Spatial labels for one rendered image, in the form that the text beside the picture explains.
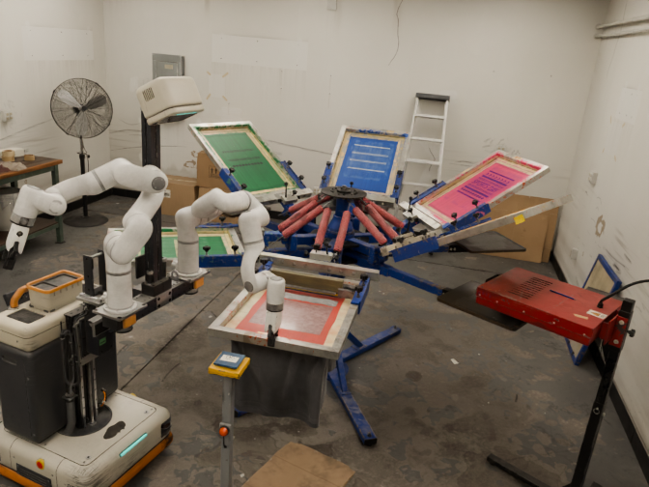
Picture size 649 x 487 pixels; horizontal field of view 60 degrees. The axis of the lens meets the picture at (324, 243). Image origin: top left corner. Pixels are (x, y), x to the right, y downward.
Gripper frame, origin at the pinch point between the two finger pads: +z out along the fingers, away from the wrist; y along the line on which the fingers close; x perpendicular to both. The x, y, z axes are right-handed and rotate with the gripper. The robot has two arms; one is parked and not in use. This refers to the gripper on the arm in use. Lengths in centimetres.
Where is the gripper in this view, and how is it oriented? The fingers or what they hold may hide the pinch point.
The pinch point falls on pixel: (272, 339)
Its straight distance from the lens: 247.2
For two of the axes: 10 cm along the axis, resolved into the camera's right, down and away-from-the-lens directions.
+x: 9.7, 1.5, -1.8
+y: -2.2, 3.1, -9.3
